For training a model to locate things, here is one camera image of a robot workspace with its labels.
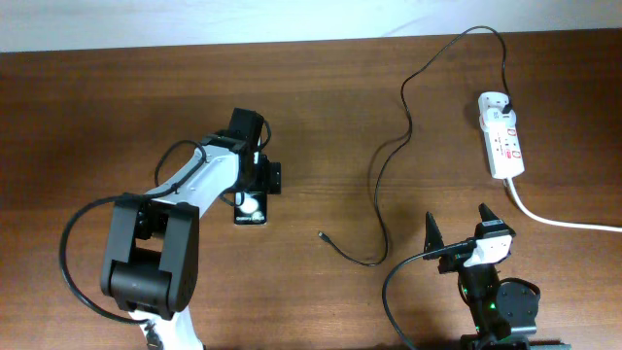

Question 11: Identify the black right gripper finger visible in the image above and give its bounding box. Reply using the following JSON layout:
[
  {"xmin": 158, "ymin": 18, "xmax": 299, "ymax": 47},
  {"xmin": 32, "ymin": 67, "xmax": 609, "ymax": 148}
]
[
  {"xmin": 474, "ymin": 203, "xmax": 516, "ymax": 238},
  {"xmin": 424, "ymin": 212, "xmax": 445, "ymax": 261}
]

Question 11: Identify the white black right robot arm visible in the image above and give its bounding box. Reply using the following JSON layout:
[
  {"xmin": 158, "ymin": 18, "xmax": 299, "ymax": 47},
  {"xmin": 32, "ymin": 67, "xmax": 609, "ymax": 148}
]
[{"xmin": 424, "ymin": 203, "xmax": 540, "ymax": 349}]

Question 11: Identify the white charger adapter plug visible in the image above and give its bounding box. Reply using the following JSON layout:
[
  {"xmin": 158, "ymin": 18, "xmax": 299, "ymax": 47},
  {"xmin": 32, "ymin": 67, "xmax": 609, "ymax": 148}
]
[{"xmin": 478, "ymin": 91, "xmax": 512, "ymax": 117}]

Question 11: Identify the black Galaxy flip phone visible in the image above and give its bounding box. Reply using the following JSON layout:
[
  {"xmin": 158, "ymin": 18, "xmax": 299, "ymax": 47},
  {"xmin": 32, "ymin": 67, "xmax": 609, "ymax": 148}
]
[{"xmin": 233, "ymin": 192, "xmax": 267, "ymax": 226}]

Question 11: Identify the white power strip cord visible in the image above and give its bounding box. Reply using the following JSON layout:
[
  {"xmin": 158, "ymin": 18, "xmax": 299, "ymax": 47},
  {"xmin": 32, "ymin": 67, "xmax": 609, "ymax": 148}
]
[{"xmin": 503, "ymin": 177, "xmax": 622, "ymax": 234}]

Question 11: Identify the black charger cable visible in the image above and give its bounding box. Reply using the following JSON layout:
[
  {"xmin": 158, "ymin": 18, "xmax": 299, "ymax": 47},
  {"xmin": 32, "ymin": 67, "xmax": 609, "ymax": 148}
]
[{"xmin": 318, "ymin": 25, "xmax": 513, "ymax": 267}]

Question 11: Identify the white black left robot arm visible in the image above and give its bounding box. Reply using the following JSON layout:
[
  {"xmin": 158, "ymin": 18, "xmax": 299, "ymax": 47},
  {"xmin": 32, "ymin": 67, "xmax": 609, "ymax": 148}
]
[{"xmin": 101, "ymin": 108, "xmax": 281, "ymax": 349}]

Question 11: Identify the white power strip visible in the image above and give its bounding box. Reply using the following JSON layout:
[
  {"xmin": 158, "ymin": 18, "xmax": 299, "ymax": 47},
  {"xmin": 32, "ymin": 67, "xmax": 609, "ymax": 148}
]
[{"xmin": 480, "ymin": 112, "xmax": 525, "ymax": 180}]

